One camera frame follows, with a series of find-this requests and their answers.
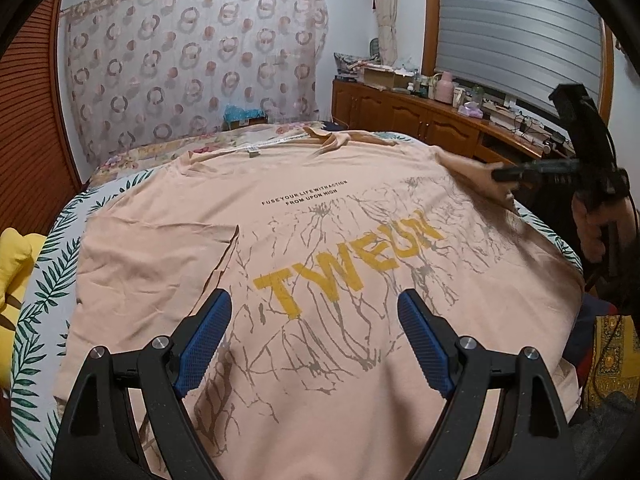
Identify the person's right hand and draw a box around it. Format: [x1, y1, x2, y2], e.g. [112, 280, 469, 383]
[571, 192, 636, 263]

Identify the floral blanket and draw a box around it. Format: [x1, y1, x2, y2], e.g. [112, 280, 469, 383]
[90, 120, 351, 186]

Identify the cardboard box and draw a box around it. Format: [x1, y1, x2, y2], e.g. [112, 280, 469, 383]
[362, 66, 396, 88]

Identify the leaf print bedsheet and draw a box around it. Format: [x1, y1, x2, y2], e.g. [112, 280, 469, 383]
[10, 132, 586, 466]

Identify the blue box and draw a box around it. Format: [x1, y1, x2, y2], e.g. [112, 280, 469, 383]
[223, 105, 268, 130]

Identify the wooden headboard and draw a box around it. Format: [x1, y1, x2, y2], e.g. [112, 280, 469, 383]
[0, 0, 83, 241]

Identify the pale window curtain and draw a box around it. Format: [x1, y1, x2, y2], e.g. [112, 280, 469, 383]
[370, 0, 401, 66]

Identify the peach printed T-shirt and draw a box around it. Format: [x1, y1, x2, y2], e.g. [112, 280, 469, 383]
[57, 129, 586, 480]

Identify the circle pattern sheer curtain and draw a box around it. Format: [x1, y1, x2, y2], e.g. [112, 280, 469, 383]
[59, 0, 331, 166]

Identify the wooden cabinet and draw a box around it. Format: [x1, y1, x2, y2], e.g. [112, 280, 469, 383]
[331, 79, 571, 163]

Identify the yellow patterned cloth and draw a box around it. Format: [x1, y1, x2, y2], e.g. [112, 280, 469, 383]
[585, 315, 640, 401]

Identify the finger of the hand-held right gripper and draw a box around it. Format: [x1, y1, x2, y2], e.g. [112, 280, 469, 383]
[491, 160, 576, 183]

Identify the grey window blind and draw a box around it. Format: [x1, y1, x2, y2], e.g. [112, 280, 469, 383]
[434, 0, 603, 123]

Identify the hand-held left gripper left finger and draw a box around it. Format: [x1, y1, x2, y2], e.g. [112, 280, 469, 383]
[52, 288, 233, 480]

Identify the yellow plush pillow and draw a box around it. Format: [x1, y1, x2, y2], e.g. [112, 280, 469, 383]
[0, 227, 51, 391]

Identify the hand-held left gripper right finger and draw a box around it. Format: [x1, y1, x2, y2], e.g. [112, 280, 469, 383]
[396, 288, 583, 480]

